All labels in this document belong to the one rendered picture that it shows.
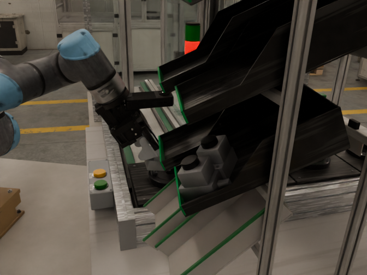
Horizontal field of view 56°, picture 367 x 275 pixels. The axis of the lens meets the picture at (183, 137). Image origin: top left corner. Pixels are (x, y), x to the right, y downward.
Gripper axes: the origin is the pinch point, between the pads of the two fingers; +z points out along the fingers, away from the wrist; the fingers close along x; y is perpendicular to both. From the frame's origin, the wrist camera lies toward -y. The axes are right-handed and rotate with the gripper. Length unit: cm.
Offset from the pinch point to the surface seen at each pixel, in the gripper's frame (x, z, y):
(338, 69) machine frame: -75, 62, -95
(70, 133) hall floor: -277, 96, 103
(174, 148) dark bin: 12.3, -6.9, -3.9
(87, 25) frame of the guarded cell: -96, -19, 6
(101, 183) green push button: -13.1, 6.9, 22.3
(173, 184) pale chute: 8.7, 4.5, 1.5
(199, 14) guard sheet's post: -33.1, -15.4, -30.5
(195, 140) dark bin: 13.5, -6.6, -8.8
